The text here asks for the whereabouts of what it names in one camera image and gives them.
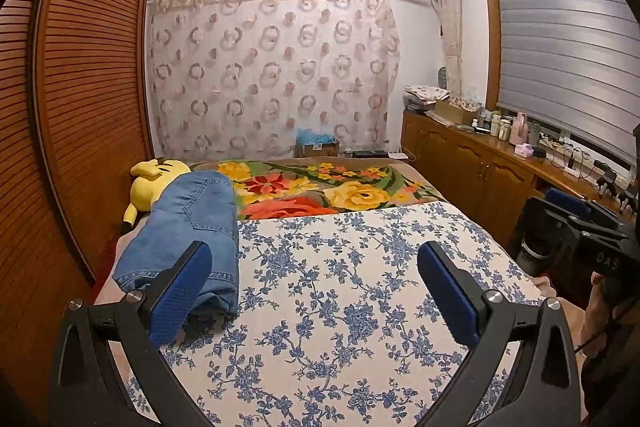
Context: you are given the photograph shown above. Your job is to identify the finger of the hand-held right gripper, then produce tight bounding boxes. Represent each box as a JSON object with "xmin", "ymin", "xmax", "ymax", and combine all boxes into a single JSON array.
[
  {"xmin": 515, "ymin": 197, "xmax": 581, "ymax": 275},
  {"xmin": 544, "ymin": 188, "xmax": 608, "ymax": 220}
]

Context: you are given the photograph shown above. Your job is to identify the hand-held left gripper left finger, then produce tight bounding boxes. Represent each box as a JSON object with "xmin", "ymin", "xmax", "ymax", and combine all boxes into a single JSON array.
[{"xmin": 52, "ymin": 241, "xmax": 216, "ymax": 427}]

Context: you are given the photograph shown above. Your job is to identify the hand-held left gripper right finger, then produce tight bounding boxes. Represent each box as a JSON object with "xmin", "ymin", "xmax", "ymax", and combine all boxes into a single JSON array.
[{"xmin": 416, "ymin": 241, "xmax": 583, "ymax": 427}]

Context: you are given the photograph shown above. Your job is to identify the blue denim pants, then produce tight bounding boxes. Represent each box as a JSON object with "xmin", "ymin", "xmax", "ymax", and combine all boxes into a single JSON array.
[{"xmin": 112, "ymin": 171, "xmax": 241, "ymax": 328}]

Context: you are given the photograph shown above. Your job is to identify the person's right hand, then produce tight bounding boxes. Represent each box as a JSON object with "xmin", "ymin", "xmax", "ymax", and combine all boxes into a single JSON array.
[{"xmin": 580, "ymin": 272, "xmax": 640, "ymax": 358}]

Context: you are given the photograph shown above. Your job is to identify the small black tripod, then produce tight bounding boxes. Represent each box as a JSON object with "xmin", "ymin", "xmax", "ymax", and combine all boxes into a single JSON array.
[{"xmin": 597, "ymin": 169, "xmax": 621, "ymax": 198}]

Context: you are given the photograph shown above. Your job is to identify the pink bottle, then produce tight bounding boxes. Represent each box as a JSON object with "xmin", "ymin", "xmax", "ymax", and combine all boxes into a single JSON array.
[{"xmin": 510, "ymin": 112, "xmax": 528, "ymax": 145}]

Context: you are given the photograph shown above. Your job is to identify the blue floral bed sheet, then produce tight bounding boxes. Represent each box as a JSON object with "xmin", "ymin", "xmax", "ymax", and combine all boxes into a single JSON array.
[{"xmin": 125, "ymin": 202, "xmax": 543, "ymax": 427}]

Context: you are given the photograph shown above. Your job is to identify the wooden side cabinet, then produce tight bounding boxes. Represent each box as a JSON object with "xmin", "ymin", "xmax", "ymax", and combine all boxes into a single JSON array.
[{"xmin": 401, "ymin": 109, "xmax": 640, "ymax": 248}]

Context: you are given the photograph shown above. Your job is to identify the yellow plush toy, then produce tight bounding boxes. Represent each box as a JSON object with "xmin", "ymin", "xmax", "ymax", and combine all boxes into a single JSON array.
[{"xmin": 121, "ymin": 157, "xmax": 193, "ymax": 235}]

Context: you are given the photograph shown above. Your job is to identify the open flat cardboard box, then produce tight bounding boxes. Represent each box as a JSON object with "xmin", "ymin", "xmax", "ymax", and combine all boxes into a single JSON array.
[{"xmin": 434, "ymin": 99, "xmax": 481, "ymax": 125}]

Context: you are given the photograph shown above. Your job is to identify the colourful flower blanket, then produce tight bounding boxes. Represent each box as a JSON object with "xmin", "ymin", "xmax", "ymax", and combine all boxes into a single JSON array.
[{"xmin": 190, "ymin": 159, "xmax": 443, "ymax": 220}]

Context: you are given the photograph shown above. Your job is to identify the floral printed cloth stack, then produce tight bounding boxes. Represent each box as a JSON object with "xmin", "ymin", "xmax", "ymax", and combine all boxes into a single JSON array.
[{"xmin": 402, "ymin": 84, "xmax": 451, "ymax": 112}]

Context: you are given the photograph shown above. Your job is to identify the blue cloth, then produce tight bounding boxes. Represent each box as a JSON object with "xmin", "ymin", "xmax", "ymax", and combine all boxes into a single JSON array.
[{"xmin": 296, "ymin": 128, "xmax": 337, "ymax": 146}]

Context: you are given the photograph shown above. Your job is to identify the beige lace curtain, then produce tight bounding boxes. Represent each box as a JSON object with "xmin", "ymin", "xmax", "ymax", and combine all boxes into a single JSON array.
[{"xmin": 431, "ymin": 0, "xmax": 463, "ymax": 95}]

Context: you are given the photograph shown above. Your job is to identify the wooden louvered wardrobe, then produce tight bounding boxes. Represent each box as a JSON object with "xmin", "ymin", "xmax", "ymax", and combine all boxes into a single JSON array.
[{"xmin": 0, "ymin": 0, "xmax": 156, "ymax": 408}]

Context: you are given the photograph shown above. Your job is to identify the circle print curtain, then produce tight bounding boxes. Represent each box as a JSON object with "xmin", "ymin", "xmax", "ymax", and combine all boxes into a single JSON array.
[{"xmin": 147, "ymin": 0, "xmax": 401, "ymax": 162}]

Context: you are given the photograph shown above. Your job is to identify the black cable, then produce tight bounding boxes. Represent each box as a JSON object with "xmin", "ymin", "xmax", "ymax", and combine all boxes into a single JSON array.
[{"xmin": 574, "ymin": 319, "xmax": 623, "ymax": 354}]

